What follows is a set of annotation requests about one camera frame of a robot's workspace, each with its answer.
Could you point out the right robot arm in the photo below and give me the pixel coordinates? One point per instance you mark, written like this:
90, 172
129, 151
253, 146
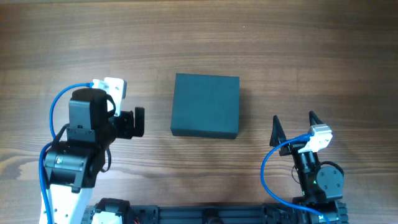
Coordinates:
321, 183

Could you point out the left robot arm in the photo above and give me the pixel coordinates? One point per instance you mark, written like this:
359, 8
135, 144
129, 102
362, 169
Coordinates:
69, 165

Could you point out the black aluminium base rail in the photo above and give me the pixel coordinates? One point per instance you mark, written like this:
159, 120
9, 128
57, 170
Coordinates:
110, 210

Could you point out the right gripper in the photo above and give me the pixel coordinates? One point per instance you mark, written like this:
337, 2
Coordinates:
294, 148

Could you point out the dark green box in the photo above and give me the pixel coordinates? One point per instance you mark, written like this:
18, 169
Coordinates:
205, 106

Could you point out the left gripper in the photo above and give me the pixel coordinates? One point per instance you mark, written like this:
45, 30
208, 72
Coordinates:
128, 124

